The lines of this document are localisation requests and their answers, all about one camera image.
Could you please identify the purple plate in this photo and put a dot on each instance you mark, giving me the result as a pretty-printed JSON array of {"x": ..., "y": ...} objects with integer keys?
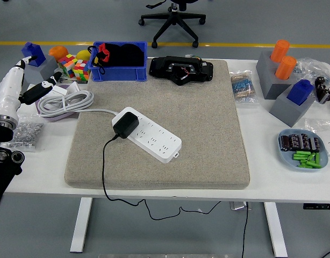
[{"x": 60, "y": 118}]

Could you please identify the orange round object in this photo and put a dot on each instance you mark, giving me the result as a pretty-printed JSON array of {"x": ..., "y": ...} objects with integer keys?
[{"x": 57, "y": 51}]

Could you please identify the black pouch with red trim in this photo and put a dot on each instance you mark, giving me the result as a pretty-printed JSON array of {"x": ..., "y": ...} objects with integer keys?
[{"x": 122, "y": 56}]

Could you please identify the white flat box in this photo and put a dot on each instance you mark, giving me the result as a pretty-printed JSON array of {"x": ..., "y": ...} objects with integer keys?
[{"x": 60, "y": 90}]

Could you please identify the black plug adapter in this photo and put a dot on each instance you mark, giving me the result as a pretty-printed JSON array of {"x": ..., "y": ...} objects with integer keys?
[{"x": 126, "y": 125}]

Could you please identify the green battery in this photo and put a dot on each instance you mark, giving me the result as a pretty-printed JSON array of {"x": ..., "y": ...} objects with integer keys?
[
  {"x": 303, "y": 160},
  {"x": 300, "y": 156},
  {"x": 317, "y": 158},
  {"x": 313, "y": 164},
  {"x": 304, "y": 166},
  {"x": 310, "y": 156},
  {"x": 302, "y": 152}
]

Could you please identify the black mechanical device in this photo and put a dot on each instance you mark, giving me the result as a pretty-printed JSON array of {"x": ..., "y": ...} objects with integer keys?
[{"x": 159, "y": 67}]

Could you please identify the clear bag of resistors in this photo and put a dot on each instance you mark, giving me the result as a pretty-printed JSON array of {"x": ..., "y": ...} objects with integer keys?
[{"x": 243, "y": 86}]

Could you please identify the clear bag of metal nuts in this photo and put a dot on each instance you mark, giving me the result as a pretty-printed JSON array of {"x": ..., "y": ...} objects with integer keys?
[{"x": 28, "y": 134}]

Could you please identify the white power strip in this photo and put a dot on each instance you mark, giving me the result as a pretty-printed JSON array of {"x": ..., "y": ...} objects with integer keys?
[{"x": 159, "y": 142}]

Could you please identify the blue plastic block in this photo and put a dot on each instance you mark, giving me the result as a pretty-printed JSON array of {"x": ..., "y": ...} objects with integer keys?
[
  {"x": 299, "y": 92},
  {"x": 37, "y": 51}
]

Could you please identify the clear plastic bag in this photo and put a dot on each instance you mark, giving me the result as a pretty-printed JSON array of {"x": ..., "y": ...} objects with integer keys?
[{"x": 319, "y": 126}]

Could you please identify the black office chair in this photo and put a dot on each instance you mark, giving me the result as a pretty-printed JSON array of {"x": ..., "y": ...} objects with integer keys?
[{"x": 173, "y": 16}]

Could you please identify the orange plastic cylinder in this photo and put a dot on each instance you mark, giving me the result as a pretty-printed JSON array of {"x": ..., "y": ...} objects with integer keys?
[
  {"x": 279, "y": 51},
  {"x": 285, "y": 67}
]

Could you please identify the blue plastic bin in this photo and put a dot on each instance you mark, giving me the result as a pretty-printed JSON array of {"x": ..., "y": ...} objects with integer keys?
[{"x": 116, "y": 74}]

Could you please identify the dark brown capacitor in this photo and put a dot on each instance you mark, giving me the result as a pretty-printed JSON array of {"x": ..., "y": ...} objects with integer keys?
[
  {"x": 315, "y": 144},
  {"x": 284, "y": 143},
  {"x": 294, "y": 141},
  {"x": 304, "y": 141}
]

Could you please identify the clear bag of small parts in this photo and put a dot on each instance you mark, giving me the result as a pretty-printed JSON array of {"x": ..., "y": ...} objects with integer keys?
[{"x": 307, "y": 67}]

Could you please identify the large grey block holder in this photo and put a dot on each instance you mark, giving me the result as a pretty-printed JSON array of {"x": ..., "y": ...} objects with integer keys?
[{"x": 264, "y": 70}]

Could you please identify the yellow ball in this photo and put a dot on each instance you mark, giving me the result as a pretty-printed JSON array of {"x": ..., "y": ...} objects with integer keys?
[{"x": 83, "y": 55}]

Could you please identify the small white card box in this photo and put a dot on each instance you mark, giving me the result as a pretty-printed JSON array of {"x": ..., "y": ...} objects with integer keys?
[{"x": 73, "y": 86}]

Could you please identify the colourful puzzle cube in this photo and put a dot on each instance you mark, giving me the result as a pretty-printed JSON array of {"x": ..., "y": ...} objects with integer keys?
[
  {"x": 67, "y": 64},
  {"x": 81, "y": 70}
]

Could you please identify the white table leg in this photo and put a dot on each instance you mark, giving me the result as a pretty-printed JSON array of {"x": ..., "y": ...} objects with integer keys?
[
  {"x": 275, "y": 228},
  {"x": 81, "y": 225}
]

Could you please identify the light blue plate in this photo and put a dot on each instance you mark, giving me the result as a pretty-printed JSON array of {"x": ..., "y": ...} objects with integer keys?
[{"x": 286, "y": 158}]

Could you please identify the metal bracket under table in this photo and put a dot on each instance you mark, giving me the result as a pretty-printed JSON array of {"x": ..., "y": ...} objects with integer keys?
[{"x": 239, "y": 205}]

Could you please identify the grey-brown mat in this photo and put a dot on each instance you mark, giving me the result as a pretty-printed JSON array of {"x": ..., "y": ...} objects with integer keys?
[{"x": 194, "y": 121}]

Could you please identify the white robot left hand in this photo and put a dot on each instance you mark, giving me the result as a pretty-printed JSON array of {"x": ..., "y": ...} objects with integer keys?
[{"x": 9, "y": 88}]

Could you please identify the black table control panel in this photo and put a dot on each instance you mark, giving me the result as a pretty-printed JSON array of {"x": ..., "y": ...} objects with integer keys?
[{"x": 315, "y": 206}]

